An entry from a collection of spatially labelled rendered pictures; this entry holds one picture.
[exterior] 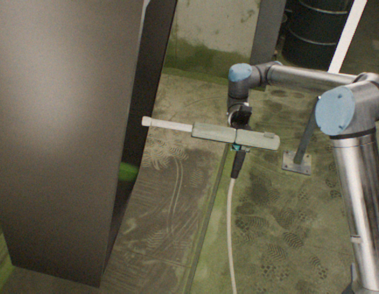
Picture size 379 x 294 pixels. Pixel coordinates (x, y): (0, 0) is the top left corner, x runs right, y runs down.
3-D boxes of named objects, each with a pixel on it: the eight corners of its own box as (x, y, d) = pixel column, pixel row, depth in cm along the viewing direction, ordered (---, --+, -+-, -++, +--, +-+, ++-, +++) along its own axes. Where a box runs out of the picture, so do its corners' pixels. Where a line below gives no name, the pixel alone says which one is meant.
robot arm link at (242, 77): (249, 59, 146) (246, 86, 154) (224, 65, 143) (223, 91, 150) (261, 68, 139) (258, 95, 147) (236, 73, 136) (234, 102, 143)
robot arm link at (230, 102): (226, 87, 153) (226, 107, 159) (227, 102, 143) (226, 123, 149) (249, 88, 152) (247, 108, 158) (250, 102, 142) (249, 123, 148)
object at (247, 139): (264, 177, 138) (281, 130, 124) (265, 185, 134) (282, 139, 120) (141, 157, 138) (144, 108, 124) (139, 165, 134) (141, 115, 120)
